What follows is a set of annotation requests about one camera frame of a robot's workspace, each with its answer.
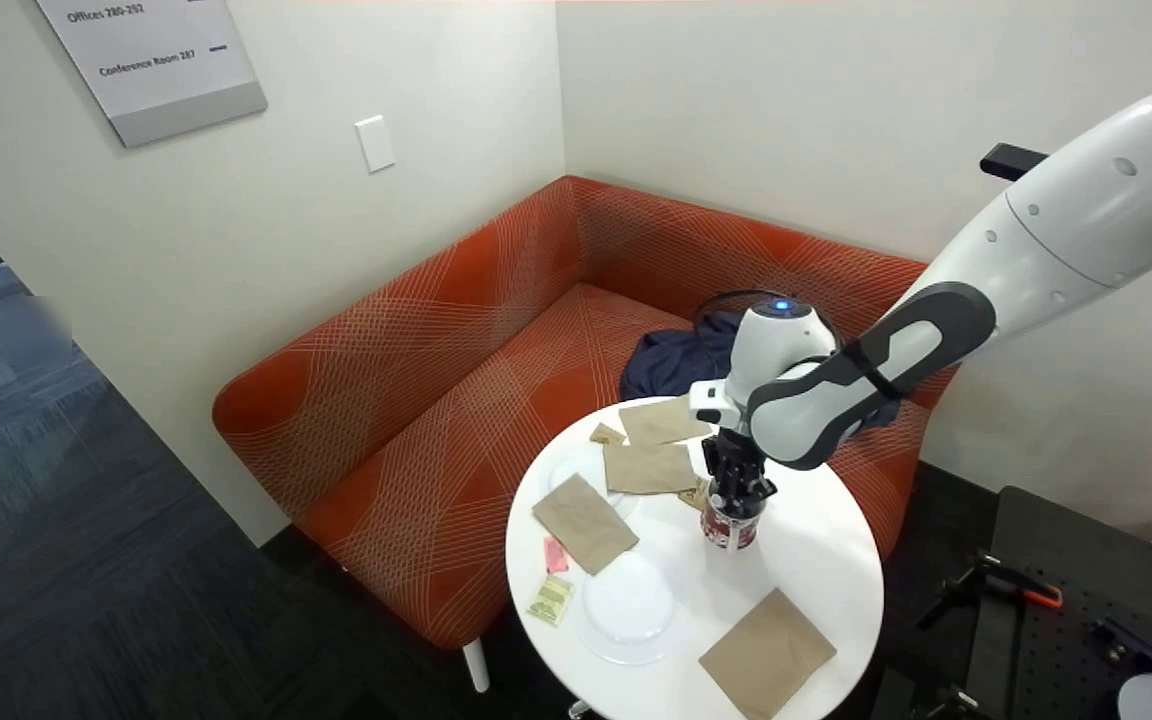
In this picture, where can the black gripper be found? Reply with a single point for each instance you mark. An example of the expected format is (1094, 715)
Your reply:
(736, 466)

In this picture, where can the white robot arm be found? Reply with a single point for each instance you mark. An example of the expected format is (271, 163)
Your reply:
(1069, 225)

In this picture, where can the red mug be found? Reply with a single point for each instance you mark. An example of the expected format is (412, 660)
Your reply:
(733, 536)

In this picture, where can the small brown sugar packet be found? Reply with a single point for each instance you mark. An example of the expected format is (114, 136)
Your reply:
(689, 497)

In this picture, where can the white round table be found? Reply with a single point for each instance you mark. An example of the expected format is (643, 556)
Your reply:
(802, 575)

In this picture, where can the white round plastic lid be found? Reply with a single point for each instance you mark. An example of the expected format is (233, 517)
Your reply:
(631, 602)

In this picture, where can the small torn brown paper piece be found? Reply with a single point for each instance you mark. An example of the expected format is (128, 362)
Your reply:
(606, 432)

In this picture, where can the dark blue cloth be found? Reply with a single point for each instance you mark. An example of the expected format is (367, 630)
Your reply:
(670, 362)

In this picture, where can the pink sweetener packet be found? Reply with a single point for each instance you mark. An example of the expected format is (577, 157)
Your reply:
(559, 556)

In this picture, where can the yellow green packet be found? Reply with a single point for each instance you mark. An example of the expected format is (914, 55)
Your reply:
(548, 602)

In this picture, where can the black orange clamp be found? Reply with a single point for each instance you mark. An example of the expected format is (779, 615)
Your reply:
(1003, 583)

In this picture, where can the white sofa leg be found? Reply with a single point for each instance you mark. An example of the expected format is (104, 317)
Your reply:
(477, 667)

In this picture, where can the orange corner sofa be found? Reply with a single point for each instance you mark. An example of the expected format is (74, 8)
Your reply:
(429, 403)

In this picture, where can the black robot cart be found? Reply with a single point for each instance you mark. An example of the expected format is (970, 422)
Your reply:
(1083, 586)

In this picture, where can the grey wall sign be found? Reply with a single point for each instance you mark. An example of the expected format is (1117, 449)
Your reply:
(163, 66)

